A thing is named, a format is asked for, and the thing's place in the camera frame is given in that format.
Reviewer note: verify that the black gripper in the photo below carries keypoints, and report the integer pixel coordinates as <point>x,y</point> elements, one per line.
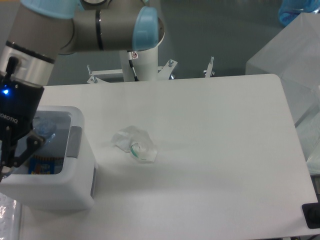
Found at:
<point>18,105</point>

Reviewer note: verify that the crushed clear plastic bottle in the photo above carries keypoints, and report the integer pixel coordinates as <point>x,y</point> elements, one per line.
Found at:
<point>45,128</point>

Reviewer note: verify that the clear plastic wrapper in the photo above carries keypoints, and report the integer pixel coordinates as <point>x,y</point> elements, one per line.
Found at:
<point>137,142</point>

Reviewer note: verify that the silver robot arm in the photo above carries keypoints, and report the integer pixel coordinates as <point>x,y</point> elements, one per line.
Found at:
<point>44,29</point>

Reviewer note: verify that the white trash can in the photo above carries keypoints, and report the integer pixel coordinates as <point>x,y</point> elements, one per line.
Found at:
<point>61,174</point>

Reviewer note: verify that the blue snack packet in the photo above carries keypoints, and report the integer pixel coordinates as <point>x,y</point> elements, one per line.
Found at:
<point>40,165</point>

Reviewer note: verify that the clear plastic sheet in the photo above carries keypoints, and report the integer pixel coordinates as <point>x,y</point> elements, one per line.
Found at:
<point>10,218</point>

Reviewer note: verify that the metal table clamp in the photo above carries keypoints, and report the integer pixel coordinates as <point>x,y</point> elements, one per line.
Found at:
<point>208,72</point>

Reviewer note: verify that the translucent plastic storage box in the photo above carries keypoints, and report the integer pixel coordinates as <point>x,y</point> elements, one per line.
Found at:
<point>294,56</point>

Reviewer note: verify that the black device at corner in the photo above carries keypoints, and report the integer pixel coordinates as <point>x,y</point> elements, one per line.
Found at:
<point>311,212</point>

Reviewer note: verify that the blue plastic bag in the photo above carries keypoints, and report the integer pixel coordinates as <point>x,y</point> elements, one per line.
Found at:
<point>290,9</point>

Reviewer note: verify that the white mounting bracket frame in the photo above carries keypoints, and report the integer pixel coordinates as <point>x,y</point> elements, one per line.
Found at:
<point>133,71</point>

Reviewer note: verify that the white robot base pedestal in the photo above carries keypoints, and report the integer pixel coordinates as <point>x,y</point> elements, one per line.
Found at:
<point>145,64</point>

